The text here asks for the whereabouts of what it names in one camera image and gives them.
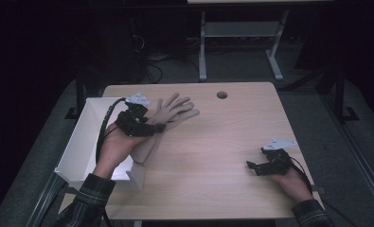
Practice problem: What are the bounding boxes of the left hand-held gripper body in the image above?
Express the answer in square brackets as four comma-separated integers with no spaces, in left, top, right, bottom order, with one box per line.
[115,92,157,138]

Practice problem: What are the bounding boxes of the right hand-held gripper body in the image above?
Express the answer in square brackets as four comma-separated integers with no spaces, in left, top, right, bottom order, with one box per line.
[254,137,299,177]

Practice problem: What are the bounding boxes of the white box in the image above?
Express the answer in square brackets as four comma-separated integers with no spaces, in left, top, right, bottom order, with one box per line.
[54,96,149,193]

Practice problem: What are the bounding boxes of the person's right hand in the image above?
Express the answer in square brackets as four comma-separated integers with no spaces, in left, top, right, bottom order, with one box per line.
[268,168,315,204]

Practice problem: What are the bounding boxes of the person's left hand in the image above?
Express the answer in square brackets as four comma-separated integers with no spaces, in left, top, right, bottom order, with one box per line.
[92,122,149,181]

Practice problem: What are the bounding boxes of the black metal stand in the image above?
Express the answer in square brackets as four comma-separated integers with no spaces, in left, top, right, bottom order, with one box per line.
[64,70,88,121]
[330,67,361,125]

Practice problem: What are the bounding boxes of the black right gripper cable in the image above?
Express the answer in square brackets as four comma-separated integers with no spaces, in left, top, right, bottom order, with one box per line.
[288,155,351,227]

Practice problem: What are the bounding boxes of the black cables on floor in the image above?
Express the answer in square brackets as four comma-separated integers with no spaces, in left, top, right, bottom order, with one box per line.
[129,31,176,85]

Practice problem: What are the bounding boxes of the aluminium floor rail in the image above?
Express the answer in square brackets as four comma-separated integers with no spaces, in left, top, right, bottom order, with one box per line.
[26,172,67,227]
[320,94,374,219]

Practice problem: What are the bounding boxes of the grey metal table frame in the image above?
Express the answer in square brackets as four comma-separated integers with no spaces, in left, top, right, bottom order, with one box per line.
[198,9,290,83]

